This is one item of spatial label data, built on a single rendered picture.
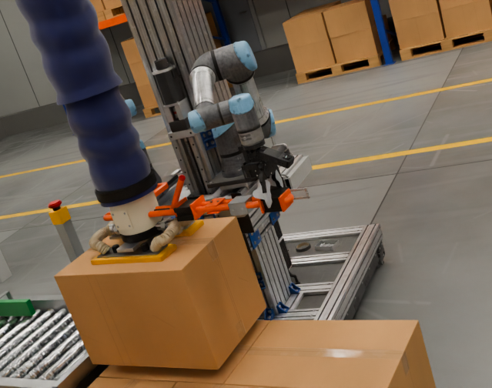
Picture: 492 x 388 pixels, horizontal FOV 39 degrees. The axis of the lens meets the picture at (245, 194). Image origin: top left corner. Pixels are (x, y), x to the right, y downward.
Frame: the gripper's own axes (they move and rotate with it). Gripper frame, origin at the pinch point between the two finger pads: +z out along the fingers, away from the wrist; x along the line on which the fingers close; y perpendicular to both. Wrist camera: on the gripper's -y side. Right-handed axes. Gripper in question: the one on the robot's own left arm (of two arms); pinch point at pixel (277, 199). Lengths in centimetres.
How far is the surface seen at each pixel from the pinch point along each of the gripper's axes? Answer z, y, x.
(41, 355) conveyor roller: 59, 136, 10
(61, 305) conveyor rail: 56, 158, -26
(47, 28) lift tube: -72, 57, 11
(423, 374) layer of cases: 76, -28, -11
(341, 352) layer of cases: 59, -7, 1
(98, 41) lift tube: -63, 49, -1
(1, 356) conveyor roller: 60, 163, 12
